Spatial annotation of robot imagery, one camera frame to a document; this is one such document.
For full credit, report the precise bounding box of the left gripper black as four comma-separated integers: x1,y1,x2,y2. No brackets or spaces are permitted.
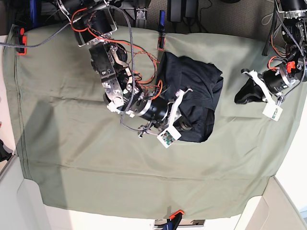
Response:
234,67,296,104

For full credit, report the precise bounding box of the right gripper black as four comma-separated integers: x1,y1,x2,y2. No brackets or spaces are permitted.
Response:
134,98,193,131

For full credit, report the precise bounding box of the dark navy T-shirt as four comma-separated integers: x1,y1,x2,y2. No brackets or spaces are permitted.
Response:
157,52,224,143

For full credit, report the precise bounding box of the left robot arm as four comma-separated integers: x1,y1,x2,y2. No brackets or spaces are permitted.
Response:
234,0,307,104

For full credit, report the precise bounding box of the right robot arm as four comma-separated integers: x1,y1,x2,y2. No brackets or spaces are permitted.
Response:
79,2,239,138

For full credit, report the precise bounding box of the top red black clamp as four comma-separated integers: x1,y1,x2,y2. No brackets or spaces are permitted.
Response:
157,10,166,51

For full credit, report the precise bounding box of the red black clamp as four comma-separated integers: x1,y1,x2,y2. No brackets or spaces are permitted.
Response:
157,10,166,51
162,209,185,230

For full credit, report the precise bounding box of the bottom red black clamp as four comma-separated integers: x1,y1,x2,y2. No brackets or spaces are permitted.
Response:
162,209,185,230

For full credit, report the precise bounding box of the green table cloth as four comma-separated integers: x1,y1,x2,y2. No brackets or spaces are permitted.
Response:
3,25,307,219

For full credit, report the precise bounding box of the left red clamp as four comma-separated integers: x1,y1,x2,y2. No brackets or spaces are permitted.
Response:
13,26,27,55

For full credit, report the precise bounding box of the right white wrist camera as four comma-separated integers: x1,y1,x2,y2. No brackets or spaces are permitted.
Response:
157,126,181,149

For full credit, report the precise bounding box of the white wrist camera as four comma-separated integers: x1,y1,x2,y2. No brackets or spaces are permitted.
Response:
157,126,181,149
262,103,283,121

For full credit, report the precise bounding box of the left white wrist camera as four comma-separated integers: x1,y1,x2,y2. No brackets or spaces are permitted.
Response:
262,103,283,121

